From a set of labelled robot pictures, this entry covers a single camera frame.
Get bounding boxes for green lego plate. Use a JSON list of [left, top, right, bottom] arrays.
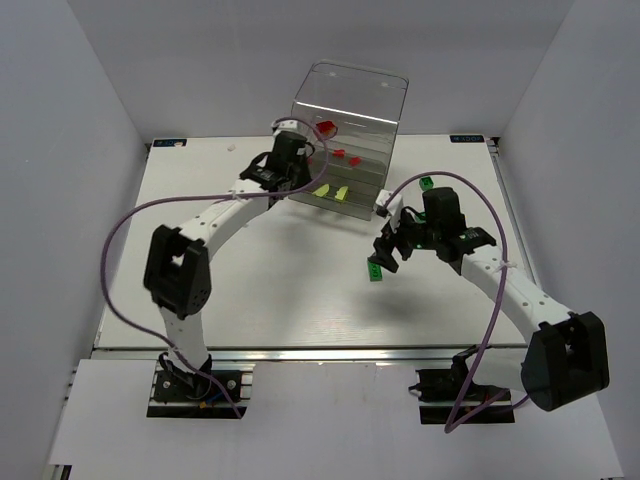
[[367, 261, 383, 282]]

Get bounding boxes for yellow-green lego wedge piece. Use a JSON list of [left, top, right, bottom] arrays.
[[313, 184, 330, 198]]

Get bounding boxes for large red lego piece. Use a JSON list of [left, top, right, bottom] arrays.
[[315, 120, 338, 139]]

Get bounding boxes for light green lego assembly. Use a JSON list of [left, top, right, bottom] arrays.
[[334, 186, 349, 202]]

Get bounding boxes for clear drawer container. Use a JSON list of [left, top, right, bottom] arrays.
[[291, 60, 409, 221]]

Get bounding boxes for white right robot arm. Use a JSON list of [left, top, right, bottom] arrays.
[[369, 187, 610, 411]]

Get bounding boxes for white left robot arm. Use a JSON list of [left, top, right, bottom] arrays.
[[143, 130, 311, 398]]

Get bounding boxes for small green lego cube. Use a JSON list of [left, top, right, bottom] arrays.
[[419, 176, 434, 191]]

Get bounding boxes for blue label right corner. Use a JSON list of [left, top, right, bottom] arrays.
[[449, 134, 485, 143]]

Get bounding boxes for blue label corner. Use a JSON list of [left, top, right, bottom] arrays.
[[449, 134, 485, 143], [152, 138, 187, 148]]

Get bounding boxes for blue label left corner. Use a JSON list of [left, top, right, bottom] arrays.
[[152, 138, 187, 148]]

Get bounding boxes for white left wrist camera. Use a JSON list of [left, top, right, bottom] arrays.
[[271, 119, 299, 137]]

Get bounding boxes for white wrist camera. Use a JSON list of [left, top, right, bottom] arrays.
[[373, 189, 404, 227], [271, 119, 299, 137]]

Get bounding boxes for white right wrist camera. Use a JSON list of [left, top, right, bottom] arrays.
[[373, 189, 404, 227]]

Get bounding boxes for aluminium table front rail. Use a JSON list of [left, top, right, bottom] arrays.
[[90, 344, 525, 363]]

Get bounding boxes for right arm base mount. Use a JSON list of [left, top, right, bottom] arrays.
[[407, 367, 516, 427]]

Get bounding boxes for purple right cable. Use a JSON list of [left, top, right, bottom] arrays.
[[382, 170, 531, 434]]

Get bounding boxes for purple cable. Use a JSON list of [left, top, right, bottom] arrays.
[[101, 117, 331, 419], [382, 170, 531, 434]]

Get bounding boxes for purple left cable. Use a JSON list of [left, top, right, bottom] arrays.
[[101, 117, 331, 419]]

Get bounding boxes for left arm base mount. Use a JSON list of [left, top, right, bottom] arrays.
[[146, 354, 253, 420]]

